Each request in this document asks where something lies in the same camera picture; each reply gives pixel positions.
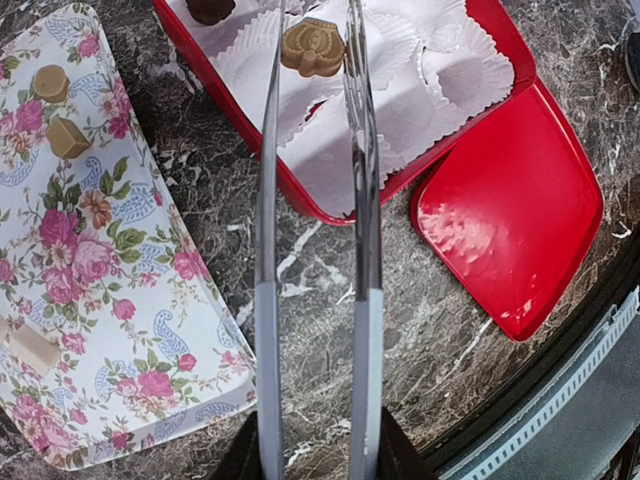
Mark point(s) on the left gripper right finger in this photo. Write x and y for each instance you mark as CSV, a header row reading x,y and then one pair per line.
x,y
397,457

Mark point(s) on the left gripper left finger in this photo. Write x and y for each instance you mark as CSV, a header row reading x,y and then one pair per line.
x,y
242,460

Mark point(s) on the white chocolate bar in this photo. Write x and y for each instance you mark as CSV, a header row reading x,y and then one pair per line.
x,y
24,346

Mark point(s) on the tan crown chocolate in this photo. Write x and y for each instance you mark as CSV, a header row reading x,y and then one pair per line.
x,y
313,47

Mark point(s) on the tan round chocolate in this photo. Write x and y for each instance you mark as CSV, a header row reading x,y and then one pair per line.
x,y
51,83

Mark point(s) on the dark chocolate piece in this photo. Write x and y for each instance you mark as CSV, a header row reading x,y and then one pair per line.
x,y
210,12

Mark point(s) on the floral rectangular tray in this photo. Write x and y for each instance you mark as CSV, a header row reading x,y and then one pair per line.
x,y
96,258

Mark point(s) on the red box lid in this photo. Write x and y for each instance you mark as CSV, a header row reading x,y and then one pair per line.
x,y
513,210

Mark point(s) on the red box with paper cups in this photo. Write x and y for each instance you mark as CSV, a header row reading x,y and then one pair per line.
x,y
427,72

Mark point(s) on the white slotted cable duct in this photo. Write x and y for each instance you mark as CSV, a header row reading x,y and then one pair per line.
x,y
583,423

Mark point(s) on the black front table rail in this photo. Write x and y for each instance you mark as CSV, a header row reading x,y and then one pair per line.
x,y
612,287

